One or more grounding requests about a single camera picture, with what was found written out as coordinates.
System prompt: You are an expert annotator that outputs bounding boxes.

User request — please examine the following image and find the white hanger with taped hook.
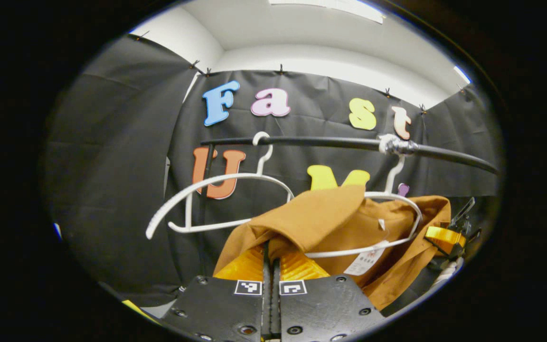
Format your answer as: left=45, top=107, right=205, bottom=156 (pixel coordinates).
left=303, top=134, right=424, bottom=259

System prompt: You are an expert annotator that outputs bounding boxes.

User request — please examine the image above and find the brown shirt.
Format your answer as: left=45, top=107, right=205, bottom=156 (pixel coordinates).
left=213, top=184, right=453, bottom=312

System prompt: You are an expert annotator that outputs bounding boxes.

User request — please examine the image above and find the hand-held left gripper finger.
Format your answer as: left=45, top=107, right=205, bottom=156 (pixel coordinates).
left=161, top=241, right=273, bottom=342
left=272, top=251, right=387, bottom=342

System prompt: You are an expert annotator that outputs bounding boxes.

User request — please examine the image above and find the black clothes rack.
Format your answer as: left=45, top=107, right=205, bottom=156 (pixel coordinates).
left=197, top=135, right=500, bottom=276

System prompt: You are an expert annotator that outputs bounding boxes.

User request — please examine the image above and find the large ceiling light panel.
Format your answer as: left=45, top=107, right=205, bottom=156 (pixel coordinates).
left=268, top=0, right=387, bottom=24

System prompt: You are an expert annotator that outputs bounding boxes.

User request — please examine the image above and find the white plastic hanger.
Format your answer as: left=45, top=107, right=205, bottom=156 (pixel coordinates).
left=145, top=132, right=296, bottom=240

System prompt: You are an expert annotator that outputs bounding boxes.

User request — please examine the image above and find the row of black backdrop clips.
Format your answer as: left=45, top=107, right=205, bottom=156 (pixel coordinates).
left=136, top=31, right=466, bottom=115

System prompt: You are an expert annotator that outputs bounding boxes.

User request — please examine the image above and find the black backdrop cloth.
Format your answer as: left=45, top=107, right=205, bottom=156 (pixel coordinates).
left=41, top=34, right=504, bottom=309

